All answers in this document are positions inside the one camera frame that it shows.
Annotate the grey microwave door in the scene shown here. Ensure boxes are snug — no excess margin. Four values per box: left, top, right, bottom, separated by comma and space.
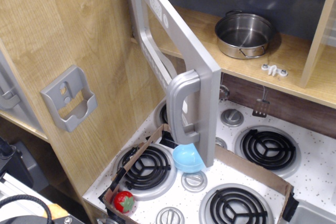
128, 0, 221, 167

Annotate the back left burner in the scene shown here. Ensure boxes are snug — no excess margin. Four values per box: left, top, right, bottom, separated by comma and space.
154, 100, 168, 127

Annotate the burner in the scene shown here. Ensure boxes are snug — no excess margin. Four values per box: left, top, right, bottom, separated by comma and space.
119, 144, 177, 201
234, 125, 301, 179
154, 100, 168, 127
198, 183, 275, 224

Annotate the brown cardboard barrier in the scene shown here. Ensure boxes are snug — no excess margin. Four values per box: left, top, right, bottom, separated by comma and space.
99, 124, 299, 223

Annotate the round metal strainer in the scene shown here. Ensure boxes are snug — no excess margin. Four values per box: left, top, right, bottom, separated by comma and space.
219, 73, 230, 102

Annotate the light blue bowl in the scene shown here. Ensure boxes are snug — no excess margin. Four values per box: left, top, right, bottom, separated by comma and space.
172, 143, 205, 173

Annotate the grey middle stove knob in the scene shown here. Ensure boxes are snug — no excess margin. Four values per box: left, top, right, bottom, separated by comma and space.
215, 137, 227, 149

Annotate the grey stove knob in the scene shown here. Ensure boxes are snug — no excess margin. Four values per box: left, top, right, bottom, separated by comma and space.
215, 137, 227, 149
220, 109, 244, 127
181, 171, 207, 193
156, 207, 185, 224

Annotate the grey back stove knob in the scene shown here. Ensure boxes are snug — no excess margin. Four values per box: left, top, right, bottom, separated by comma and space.
220, 109, 244, 127

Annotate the front left burner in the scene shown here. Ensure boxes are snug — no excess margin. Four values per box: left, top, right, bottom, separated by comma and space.
119, 144, 177, 201

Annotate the grey lower stove knob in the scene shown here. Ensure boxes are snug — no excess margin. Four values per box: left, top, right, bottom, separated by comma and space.
181, 171, 207, 193

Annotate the small metal spatula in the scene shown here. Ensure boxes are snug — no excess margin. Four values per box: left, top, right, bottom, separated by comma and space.
252, 86, 270, 118

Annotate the stainless steel pot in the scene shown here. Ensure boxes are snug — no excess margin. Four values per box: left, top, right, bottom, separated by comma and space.
215, 11, 276, 59

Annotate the white plastic clip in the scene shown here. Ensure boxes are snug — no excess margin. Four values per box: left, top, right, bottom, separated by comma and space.
261, 63, 288, 77

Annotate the red toy strawberry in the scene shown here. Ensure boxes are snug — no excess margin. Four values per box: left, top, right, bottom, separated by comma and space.
113, 191, 135, 214

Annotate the grey front stove knob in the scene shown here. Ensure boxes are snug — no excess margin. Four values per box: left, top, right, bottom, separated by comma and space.
156, 207, 185, 224

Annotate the back right burner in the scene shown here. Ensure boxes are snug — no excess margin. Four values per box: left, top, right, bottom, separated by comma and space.
234, 125, 301, 179

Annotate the front right burner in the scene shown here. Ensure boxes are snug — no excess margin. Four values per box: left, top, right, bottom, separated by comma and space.
198, 183, 275, 224

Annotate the grey sink basin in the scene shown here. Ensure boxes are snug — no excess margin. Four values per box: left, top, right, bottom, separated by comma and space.
289, 200, 336, 224

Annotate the grey wall holder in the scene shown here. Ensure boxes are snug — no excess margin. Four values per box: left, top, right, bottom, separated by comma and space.
40, 65, 98, 132

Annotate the black cable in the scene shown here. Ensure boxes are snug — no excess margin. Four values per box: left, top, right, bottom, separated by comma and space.
0, 194, 53, 224

